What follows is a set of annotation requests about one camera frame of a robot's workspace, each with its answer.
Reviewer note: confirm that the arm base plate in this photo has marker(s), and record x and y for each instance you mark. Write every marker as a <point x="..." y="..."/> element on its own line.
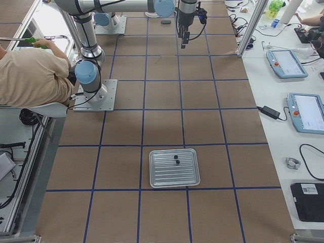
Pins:
<point x="104" y="100"/>
<point x="106" y="25"/>

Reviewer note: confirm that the blue teach pendant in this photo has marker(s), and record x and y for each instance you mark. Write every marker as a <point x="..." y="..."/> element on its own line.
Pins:
<point x="285" y="64"/>
<point x="306" y="111"/>

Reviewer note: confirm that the black rectangular plastic part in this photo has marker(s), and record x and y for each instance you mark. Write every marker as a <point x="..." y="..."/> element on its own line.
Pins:
<point x="165" y="22"/>

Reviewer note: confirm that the person in beige shirt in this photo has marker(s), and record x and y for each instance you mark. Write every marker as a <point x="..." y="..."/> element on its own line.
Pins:
<point x="35" y="76"/>

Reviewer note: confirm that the roll of clear tape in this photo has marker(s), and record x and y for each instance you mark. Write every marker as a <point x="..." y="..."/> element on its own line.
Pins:
<point x="292" y="163"/>

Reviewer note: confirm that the near blue teach pendant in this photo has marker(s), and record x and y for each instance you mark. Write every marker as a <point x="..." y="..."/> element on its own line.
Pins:
<point x="306" y="111"/>

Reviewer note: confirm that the far blue teach pendant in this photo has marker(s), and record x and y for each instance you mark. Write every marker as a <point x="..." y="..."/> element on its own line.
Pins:
<point x="285" y="64"/>

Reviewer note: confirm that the aluminium frame post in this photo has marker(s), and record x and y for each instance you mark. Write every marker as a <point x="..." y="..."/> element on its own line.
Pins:
<point x="256" y="15"/>

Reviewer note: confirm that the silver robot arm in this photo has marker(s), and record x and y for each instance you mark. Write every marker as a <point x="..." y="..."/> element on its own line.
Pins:
<point x="88" y="72"/>
<point x="185" y="12"/>

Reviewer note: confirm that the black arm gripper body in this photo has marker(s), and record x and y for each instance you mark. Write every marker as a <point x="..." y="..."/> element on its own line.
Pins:
<point x="183" y="22"/>

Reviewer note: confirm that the black power adapter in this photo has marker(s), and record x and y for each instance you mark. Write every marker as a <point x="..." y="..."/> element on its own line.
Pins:
<point x="270" y="112"/>

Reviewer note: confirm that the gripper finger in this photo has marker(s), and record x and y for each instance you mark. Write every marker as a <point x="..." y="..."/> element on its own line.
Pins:
<point x="184" y="38"/>

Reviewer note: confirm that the white chair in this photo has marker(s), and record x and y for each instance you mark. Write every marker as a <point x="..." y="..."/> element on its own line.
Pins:
<point x="54" y="110"/>

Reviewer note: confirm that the black laptop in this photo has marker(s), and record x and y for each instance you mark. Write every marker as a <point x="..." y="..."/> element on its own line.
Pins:
<point x="308" y="199"/>

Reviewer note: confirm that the silver ribbed metal tray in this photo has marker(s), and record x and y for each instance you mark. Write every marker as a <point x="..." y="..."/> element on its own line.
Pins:
<point x="165" y="173"/>

